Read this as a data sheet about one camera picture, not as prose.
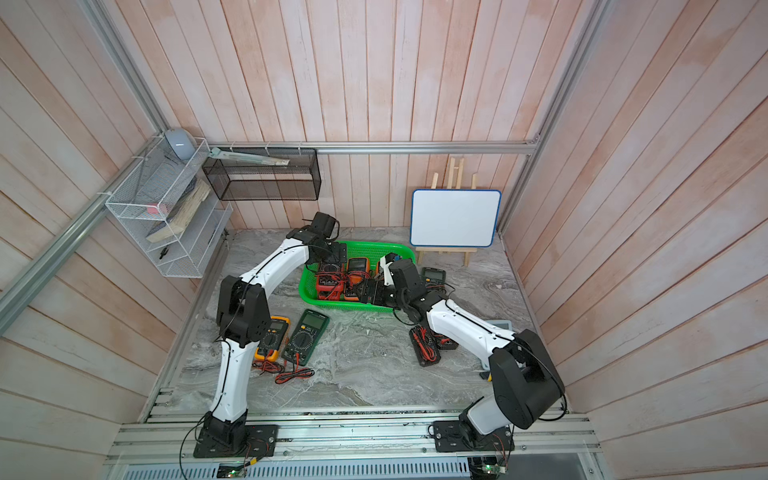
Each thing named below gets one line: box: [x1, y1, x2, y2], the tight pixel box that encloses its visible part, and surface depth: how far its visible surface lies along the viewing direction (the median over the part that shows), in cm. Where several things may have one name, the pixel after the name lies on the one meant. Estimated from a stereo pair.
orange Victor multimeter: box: [344, 257, 370, 301], surface depth 102 cm
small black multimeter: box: [435, 333, 459, 350], surface depth 88 cm
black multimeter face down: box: [409, 325, 441, 367], surface depth 88 cm
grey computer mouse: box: [165, 128, 197, 160], surface depth 84 cm
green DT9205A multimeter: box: [281, 308, 330, 366], surface depth 90 cm
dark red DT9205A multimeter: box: [316, 263, 345, 301], surface depth 94 cm
